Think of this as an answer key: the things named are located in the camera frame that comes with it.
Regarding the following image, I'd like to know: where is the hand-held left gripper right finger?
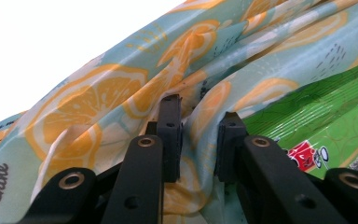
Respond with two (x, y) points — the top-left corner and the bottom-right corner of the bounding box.
(213, 111), (349, 224)

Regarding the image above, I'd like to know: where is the orange print drawstring bag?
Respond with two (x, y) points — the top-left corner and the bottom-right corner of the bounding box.
(0, 0), (358, 224)

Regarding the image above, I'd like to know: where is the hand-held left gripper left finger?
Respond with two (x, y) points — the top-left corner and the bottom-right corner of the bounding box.
(101, 93), (183, 224)

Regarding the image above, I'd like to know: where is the green snack packet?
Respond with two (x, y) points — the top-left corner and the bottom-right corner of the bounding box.
(241, 57), (358, 181)

